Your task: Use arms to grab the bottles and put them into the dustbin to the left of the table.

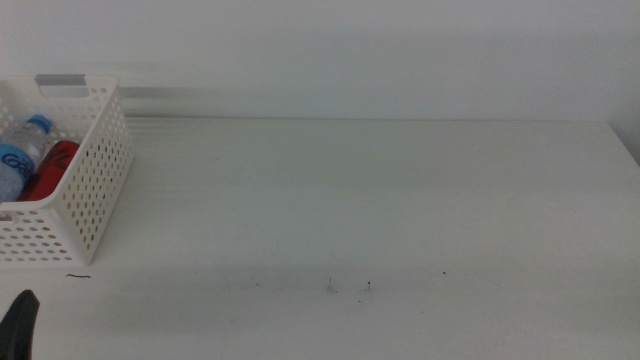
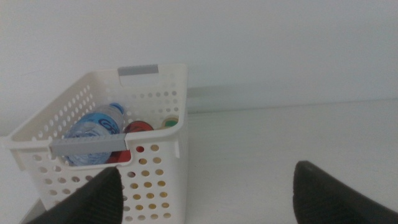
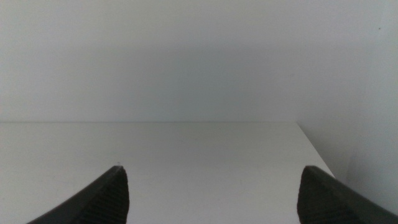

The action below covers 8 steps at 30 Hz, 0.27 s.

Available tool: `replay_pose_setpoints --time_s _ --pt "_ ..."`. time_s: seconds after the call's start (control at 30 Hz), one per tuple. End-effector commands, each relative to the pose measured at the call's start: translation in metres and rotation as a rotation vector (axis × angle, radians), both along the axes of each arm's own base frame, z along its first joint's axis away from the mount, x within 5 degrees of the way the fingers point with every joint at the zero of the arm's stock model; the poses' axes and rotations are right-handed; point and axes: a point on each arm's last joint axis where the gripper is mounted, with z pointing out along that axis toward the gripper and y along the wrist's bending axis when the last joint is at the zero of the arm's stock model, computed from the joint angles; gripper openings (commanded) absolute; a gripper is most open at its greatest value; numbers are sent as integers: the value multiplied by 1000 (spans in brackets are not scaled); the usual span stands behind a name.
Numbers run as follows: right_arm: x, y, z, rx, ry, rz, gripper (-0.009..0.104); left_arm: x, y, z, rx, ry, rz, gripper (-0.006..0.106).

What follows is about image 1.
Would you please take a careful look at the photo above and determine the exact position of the clear water bottle blue cap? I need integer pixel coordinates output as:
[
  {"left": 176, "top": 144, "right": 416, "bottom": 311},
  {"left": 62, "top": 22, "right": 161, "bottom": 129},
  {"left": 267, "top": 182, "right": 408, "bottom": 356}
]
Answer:
[{"left": 0, "top": 114, "right": 55, "bottom": 203}]

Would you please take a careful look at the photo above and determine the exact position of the red soda can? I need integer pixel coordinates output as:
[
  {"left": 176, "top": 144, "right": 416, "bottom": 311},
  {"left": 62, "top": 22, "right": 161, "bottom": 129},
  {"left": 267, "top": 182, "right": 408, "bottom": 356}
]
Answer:
[{"left": 19, "top": 140, "right": 81, "bottom": 202}]

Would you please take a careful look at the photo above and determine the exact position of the white perforated plastic basket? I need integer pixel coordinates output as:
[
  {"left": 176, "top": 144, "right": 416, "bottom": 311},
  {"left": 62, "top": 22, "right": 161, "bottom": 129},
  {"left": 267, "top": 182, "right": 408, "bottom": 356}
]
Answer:
[{"left": 0, "top": 74, "right": 135, "bottom": 268}]

